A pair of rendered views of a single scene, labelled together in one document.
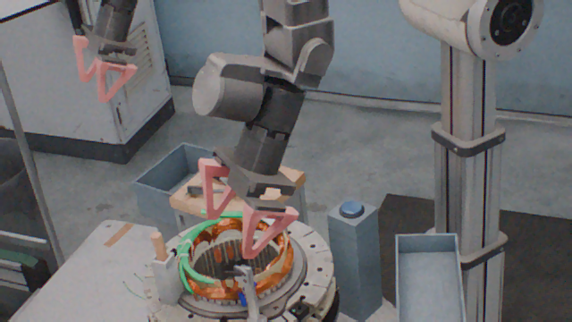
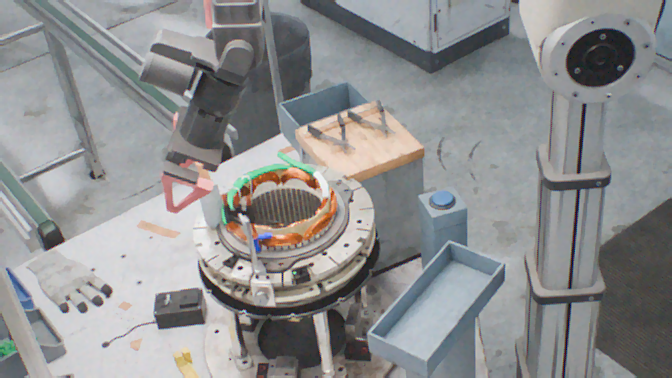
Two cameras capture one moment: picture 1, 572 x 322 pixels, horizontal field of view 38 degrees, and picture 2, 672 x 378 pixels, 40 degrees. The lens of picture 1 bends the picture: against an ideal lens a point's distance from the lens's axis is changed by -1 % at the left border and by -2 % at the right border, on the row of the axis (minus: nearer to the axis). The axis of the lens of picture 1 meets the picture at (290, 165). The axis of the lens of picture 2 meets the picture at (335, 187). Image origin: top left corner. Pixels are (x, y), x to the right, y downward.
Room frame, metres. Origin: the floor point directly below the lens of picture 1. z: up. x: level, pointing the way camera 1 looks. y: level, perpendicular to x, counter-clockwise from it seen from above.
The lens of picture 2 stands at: (0.08, -0.62, 2.13)
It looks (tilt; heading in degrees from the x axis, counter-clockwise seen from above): 38 degrees down; 31
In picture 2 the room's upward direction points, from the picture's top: 7 degrees counter-clockwise
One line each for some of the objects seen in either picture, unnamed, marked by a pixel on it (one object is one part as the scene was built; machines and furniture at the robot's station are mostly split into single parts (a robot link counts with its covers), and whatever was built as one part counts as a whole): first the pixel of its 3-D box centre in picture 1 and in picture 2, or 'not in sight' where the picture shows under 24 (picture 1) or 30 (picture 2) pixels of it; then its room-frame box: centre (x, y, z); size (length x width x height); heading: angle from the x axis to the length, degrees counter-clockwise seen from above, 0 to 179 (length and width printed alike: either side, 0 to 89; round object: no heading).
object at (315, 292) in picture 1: (238, 272); (283, 220); (1.09, 0.11, 1.09); 0.32 x 0.32 x 0.01
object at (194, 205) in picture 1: (238, 189); (358, 143); (1.39, 0.11, 1.05); 0.20 x 0.19 x 0.02; 53
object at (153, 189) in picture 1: (189, 221); (331, 156); (1.48, 0.23, 0.92); 0.17 x 0.11 x 0.28; 143
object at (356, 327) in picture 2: not in sight; (359, 324); (1.11, -0.01, 0.85); 0.06 x 0.04 x 0.05; 15
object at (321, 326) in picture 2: not in sight; (323, 339); (1.01, 0.01, 0.91); 0.02 x 0.02 x 0.21
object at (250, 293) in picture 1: (252, 294); (253, 244); (0.96, 0.08, 1.15); 0.03 x 0.02 x 0.12; 51
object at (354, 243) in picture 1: (356, 261); (444, 251); (1.30, -0.11, 0.91); 0.07 x 0.07 x 0.25; 44
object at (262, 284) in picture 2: not in sight; (264, 290); (0.94, 0.06, 1.07); 0.04 x 0.02 x 0.05; 107
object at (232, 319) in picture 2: not in sight; (232, 319); (0.99, 0.19, 0.91); 0.02 x 0.02 x 0.21
